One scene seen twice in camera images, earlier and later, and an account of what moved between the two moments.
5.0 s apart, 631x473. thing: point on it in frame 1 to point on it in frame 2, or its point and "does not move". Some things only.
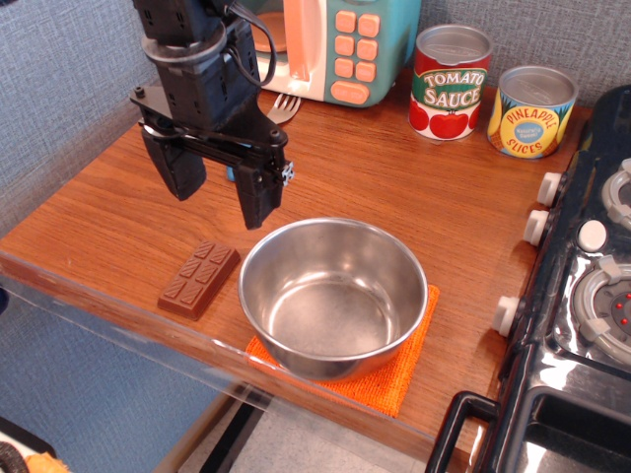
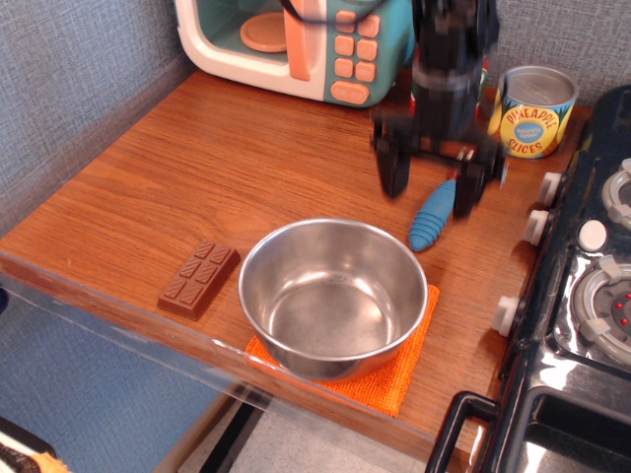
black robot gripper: [213, 107] to [445, 119]
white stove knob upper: [548, 187] does not move
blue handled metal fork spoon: [281, 111] to [430, 218]
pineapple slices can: [531, 110] does not move
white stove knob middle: [534, 227] does not move
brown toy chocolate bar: [190, 293] does not move
